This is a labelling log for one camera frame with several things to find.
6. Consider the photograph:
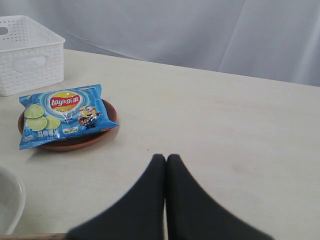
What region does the brown ceramic plate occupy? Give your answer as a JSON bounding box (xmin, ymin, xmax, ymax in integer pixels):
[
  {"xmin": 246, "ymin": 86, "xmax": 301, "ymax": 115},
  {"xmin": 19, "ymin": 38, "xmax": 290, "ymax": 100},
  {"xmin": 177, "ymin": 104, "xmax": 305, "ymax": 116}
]
[{"xmin": 17, "ymin": 99, "xmax": 117, "ymax": 152}]

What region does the blue snack packet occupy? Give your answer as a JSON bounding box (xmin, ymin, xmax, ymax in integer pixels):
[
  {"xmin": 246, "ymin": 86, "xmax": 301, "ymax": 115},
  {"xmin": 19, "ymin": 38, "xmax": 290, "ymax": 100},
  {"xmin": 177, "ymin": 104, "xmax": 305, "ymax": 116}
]
[{"xmin": 19, "ymin": 84, "xmax": 118, "ymax": 150}]

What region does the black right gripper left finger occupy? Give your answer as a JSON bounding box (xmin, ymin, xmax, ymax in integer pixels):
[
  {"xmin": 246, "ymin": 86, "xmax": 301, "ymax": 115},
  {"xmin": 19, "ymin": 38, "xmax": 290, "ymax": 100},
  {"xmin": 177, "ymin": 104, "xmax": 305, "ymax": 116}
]
[{"xmin": 65, "ymin": 154, "xmax": 166, "ymax": 240}]

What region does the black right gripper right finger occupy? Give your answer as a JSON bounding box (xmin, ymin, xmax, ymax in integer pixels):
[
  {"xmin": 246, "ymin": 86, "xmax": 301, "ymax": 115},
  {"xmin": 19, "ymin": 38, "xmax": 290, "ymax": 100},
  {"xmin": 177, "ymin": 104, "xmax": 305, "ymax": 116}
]
[{"xmin": 165, "ymin": 154, "xmax": 272, "ymax": 240}]

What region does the grey-green ceramic bowl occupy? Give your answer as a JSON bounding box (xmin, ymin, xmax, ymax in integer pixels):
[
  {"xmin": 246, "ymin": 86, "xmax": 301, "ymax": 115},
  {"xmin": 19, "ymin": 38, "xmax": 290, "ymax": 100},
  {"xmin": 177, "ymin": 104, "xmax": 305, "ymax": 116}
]
[{"xmin": 0, "ymin": 165, "xmax": 26, "ymax": 235}]

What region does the white perforated plastic basket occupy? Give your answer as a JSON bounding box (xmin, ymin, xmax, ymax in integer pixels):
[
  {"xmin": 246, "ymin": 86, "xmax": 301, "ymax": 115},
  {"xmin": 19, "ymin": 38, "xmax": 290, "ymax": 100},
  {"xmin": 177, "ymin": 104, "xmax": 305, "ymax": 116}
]
[{"xmin": 0, "ymin": 15, "xmax": 65, "ymax": 97}]

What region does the white backdrop curtain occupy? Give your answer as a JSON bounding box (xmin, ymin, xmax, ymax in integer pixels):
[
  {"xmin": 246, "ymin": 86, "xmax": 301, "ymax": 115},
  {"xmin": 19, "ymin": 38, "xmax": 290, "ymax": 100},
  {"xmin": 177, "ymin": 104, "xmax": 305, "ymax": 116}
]
[{"xmin": 0, "ymin": 0, "xmax": 320, "ymax": 86}]

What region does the brown wooden chopstick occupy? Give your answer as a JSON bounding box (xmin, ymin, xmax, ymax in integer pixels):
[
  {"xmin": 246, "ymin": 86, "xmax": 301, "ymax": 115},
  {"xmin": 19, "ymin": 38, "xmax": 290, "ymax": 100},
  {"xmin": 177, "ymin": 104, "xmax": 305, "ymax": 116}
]
[{"xmin": 0, "ymin": 233, "xmax": 67, "ymax": 240}]

